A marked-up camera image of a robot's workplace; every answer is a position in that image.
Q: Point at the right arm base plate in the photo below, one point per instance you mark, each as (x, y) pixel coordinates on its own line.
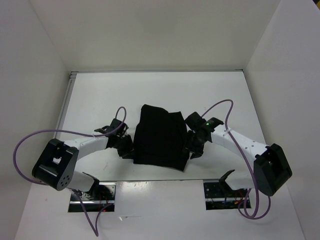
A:
(217, 199)

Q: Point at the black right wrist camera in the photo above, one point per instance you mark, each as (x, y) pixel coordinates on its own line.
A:
(194, 121)

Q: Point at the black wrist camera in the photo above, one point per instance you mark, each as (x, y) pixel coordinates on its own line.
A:
(194, 121)
(118, 127)

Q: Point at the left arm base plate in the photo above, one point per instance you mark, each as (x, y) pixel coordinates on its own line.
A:
(103, 200)

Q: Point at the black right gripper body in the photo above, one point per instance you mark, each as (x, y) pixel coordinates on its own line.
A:
(194, 143)

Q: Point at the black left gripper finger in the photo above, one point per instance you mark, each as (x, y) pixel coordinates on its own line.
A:
(128, 144)
(126, 154)

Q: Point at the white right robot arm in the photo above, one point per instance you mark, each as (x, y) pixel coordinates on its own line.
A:
(269, 164)

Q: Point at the black skirt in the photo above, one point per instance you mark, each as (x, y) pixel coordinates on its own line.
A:
(160, 138)

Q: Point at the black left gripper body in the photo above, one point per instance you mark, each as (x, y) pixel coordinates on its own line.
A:
(119, 143)

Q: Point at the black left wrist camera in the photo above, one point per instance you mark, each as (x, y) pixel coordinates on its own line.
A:
(118, 127)

